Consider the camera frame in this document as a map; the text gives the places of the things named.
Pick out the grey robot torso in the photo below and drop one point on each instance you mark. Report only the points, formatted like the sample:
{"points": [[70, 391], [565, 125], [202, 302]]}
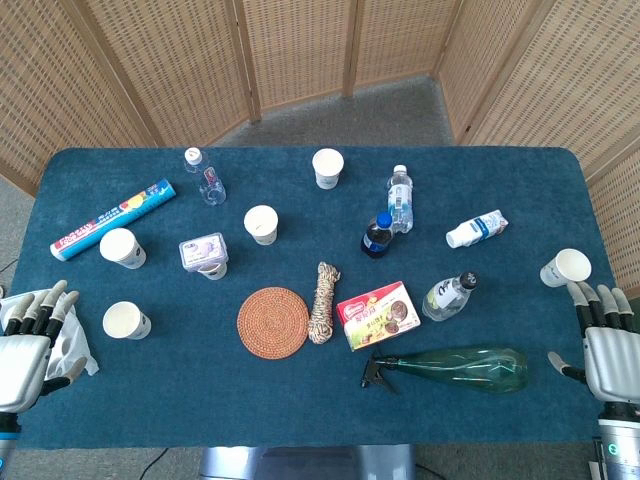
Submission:
{"points": [[300, 462]]}

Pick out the white paper cup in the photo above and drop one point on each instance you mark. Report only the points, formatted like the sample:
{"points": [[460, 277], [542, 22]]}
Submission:
{"points": [[565, 268]]}

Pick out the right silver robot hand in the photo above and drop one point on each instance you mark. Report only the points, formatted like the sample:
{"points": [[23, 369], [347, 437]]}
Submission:
{"points": [[612, 360]]}

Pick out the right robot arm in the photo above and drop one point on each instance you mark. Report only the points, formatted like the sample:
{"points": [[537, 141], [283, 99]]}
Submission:
{"points": [[620, 442]]}

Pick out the white milk bottle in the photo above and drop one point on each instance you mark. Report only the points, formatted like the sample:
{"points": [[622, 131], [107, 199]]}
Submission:
{"points": [[477, 228]]}

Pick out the paper cup pale flower print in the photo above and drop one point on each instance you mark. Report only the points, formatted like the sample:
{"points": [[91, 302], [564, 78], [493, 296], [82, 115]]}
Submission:
{"points": [[327, 167]]}

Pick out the clear lime soda bottle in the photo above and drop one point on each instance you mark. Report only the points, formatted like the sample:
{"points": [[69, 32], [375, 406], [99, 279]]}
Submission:
{"points": [[447, 297]]}

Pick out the blue tablecloth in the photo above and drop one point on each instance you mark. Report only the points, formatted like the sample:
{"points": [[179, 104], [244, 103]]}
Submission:
{"points": [[200, 400]]}

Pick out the paper cup flower leaf print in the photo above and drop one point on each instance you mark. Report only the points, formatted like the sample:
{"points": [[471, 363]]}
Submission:
{"points": [[214, 272]]}

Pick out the cola bottle blue cap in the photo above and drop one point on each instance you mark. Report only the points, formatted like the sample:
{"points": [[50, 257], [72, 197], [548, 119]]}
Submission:
{"points": [[377, 237]]}

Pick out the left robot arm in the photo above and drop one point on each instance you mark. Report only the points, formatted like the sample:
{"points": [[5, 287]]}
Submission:
{"points": [[7, 442]]}

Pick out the bamboo folding screen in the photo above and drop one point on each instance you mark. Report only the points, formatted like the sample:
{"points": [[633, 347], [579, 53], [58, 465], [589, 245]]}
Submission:
{"points": [[175, 60]]}

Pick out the round woven rattan coaster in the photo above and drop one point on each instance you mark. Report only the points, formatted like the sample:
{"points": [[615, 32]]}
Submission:
{"points": [[272, 322]]}

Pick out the blue cling film box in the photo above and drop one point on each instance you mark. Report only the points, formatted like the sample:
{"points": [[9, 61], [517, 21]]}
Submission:
{"points": [[112, 220]]}

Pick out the purple lidded plastic box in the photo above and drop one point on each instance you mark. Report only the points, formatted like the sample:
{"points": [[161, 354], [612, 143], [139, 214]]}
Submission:
{"points": [[204, 250]]}

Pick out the red green biscuit box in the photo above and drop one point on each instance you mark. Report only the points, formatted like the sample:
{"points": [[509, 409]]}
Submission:
{"points": [[378, 316]]}

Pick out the clear bottle purple label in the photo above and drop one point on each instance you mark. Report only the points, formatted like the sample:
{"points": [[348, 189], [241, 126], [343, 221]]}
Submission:
{"points": [[206, 177]]}

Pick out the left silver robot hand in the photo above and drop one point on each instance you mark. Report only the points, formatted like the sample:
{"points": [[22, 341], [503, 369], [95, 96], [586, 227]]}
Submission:
{"points": [[22, 365]]}

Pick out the green spray bottle black trigger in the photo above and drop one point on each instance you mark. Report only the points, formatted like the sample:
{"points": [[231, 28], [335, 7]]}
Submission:
{"points": [[465, 370]]}

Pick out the clear water bottle blue label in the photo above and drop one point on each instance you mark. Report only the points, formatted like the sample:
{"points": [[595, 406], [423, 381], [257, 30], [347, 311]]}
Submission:
{"points": [[400, 200]]}

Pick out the paper cup green flower print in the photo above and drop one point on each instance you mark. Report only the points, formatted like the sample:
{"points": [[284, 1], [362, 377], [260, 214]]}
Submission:
{"points": [[261, 224]]}

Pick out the paper cup blue flower print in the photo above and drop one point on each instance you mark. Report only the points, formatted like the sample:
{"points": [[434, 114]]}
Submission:
{"points": [[121, 247], [125, 321]]}

